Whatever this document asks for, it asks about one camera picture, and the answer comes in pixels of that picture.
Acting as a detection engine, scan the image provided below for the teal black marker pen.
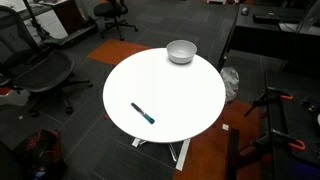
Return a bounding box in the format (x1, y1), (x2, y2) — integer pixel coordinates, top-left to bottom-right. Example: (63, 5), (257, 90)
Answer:
(130, 102), (156, 125)

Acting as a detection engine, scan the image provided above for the black office desk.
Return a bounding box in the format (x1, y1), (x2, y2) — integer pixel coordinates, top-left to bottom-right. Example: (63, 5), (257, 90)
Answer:
(216, 3), (320, 73)

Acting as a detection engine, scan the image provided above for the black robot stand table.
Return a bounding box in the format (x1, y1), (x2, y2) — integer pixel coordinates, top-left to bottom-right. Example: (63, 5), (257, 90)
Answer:
(264, 69), (320, 180)

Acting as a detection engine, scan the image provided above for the red black backpack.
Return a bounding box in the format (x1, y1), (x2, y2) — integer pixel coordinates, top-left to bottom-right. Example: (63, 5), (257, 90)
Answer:
(13, 129), (68, 180)

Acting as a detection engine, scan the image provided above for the white plastic bag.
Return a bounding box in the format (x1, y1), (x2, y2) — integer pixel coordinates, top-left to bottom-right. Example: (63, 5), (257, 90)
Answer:
(219, 66), (240, 103)

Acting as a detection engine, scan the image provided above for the black padded office chair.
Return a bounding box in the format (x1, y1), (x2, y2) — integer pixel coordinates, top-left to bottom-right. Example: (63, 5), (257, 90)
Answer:
(93, 0), (139, 42)

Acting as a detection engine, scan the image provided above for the white cabinet desk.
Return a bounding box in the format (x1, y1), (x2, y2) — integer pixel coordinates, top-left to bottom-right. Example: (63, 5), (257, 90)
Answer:
(0, 0), (69, 44)

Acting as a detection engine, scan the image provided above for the grey round bowl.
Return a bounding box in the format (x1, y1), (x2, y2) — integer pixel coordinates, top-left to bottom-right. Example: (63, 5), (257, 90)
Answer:
(166, 39), (198, 65)

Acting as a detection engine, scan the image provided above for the black flat box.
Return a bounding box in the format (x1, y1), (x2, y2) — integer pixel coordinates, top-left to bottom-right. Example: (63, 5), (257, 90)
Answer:
(252, 13), (283, 25)

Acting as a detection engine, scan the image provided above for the black kick scooter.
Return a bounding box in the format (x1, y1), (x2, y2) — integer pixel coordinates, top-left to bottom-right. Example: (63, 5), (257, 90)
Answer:
(23, 0), (99, 48)

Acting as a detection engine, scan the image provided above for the orange handled black clamp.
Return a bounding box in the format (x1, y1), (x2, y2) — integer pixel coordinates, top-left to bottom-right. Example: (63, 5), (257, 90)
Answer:
(243, 86), (294, 118)
(251, 129), (307, 153)

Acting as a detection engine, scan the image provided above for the white table base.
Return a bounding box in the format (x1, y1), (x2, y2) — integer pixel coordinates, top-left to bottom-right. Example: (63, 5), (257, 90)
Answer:
(131, 136), (192, 172)

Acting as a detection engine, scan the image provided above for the black mesh office chair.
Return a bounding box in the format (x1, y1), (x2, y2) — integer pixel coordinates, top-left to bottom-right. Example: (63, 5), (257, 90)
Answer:
(0, 4), (94, 118)

